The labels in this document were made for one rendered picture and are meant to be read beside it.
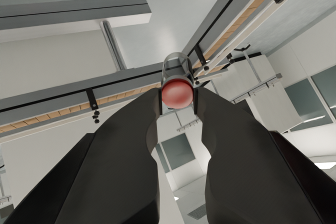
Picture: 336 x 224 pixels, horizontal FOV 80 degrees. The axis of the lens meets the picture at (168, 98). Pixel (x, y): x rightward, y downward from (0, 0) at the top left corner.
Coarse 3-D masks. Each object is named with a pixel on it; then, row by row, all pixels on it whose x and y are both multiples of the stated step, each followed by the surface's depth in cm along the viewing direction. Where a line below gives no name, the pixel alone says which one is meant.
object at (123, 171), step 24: (144, 96) 10; (120, 120) 9; (144, 120) 9; (96, 144) 8; (120, 144) 7; (144, 144) 7; (96, 168) 7; (120, 168) 7; (144, 168) 7; (72, 192) 6; (96, 192) 6; (120, 192) 6; (144, 192) 6; (72, 216) 5; (96, 216) 5; (120, 216) 5; (144, 216) 6
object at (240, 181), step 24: (216, 96) 10; (216, 120) 8; (240, 120) 8; (216, 144) 7; (240, 144) 7; (264, 144) 7; (216, 168) 6; (240, 168) 6; (264, 168) 6; (288, 168) 6; (216, 192) 6; (240, 192) 6; (264, 192) 6; (288, 192) 6; (216, 216) 6; (240, 216) 5; (264, 216) 5; (288, 216) 5; (312, 216) 5
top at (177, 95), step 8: (168, 80) 12; (176, 80) 12; (184, 80) 12; (168, 88) 12; (176, 88) 12; (184, 88) 12; (192, 88) 12; (168, 96) 12; (176, 96) 12; (184, 96) 12; (192, 96) 12; (168, 104) 13; (176, 104) 13; (184, 104) 12
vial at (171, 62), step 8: (168, 56) 15; (176, 56) 14; (184, 56) 15; (168, 64) 14; (176, 64) 13; (184, 64) 14; (168, 72) 13; (176, 72) 13; (184, 72) 13; (192, 80) 13
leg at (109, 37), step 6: (102, 24) 97; (108, 24) 97; (102, 30) 97; (108, 30) 96; (108, 36) 95; (114, 36) 97; (108, 42) 95; (114, 42) 95; (108, 48) 95; (114, 48) 94; (114, 54) 93; (120, 54) 94; (114, 60) 93; (120, 60) 93; (120, 66) 92
